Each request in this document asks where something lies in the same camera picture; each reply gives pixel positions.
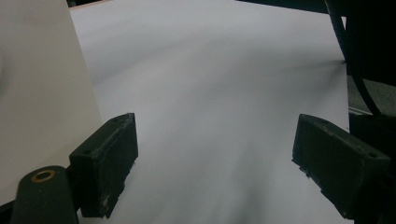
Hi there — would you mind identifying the left hand-held gripper black cable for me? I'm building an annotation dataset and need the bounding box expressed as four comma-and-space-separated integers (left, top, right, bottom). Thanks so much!
324, 0, 383, 117

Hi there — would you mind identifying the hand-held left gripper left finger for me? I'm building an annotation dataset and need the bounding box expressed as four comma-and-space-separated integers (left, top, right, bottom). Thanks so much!
68, 112, 139, 219

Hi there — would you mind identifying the white plastic storage bin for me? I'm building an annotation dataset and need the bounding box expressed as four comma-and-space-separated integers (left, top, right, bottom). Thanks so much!
0, 0, 104, 207

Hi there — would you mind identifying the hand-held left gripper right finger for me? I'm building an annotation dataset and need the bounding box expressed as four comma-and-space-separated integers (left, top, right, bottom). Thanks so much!
291, 113, 392, 220

